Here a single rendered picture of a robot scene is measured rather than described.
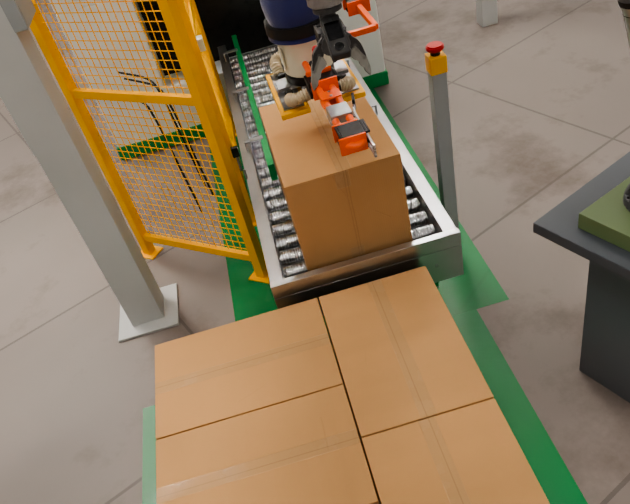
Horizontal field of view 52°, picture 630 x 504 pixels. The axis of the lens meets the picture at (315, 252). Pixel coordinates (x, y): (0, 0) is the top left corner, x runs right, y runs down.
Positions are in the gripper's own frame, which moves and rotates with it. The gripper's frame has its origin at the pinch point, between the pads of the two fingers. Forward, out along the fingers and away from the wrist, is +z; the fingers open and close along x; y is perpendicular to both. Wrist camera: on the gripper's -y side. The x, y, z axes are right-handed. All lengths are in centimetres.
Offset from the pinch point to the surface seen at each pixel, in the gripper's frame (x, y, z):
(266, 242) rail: 34, 47, 78
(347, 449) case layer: 25, -47, 83
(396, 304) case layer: -4, 1, 83
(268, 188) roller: 28, 95, 87
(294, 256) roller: 25, 41, 84
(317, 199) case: 12, 27, 51
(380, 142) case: -14, 37, 43
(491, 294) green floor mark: -54, 42, 138
